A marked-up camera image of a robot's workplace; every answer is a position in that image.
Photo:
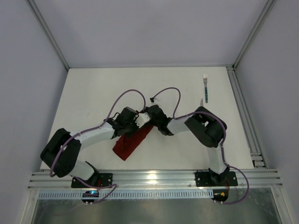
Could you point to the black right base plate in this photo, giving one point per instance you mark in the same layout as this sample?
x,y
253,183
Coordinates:
x,y
207,179

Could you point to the right corner frame post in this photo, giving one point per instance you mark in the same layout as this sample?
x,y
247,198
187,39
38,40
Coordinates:
x,y
267,8

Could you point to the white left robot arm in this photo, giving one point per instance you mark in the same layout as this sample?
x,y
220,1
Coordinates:
x,y
62,151

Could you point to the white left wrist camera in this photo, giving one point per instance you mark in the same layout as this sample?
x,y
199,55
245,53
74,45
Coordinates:
x,y
142,119

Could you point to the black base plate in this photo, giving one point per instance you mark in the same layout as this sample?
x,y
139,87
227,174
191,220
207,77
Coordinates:
x,y
207,179
97,180

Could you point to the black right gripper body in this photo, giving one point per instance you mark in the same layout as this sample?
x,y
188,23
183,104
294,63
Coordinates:
x,y
149,112

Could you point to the aluminium rail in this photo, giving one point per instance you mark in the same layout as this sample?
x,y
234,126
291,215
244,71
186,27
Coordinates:
x,y
253,142
158,179

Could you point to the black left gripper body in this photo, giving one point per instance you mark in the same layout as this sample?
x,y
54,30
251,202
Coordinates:
x,y
131,128

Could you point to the slotted cable duct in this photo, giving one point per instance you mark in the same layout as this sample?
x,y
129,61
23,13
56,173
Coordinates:
x,y
126,194

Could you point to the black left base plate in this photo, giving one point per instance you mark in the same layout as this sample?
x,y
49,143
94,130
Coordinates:
x,y
97,180

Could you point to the fork with teal handle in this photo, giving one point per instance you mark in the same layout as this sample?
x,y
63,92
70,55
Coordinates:
x,y
205,85

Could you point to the left corner frame post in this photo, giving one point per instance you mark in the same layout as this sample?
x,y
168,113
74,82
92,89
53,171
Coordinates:
x,y
44,26

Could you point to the corner frame post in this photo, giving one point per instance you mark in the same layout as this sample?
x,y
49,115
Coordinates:
x,y
267,8
44,26

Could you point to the aluminium front rail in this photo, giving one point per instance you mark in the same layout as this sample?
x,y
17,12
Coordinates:
x,y
158,179

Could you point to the aluminium right side rail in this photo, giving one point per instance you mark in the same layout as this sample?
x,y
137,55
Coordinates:
x,y
253,142

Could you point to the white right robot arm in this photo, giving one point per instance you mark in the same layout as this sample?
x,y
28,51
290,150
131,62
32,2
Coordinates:
x,y
205,126

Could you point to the dark red cloth napkin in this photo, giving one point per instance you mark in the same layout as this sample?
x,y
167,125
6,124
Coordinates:
x,y
126,145

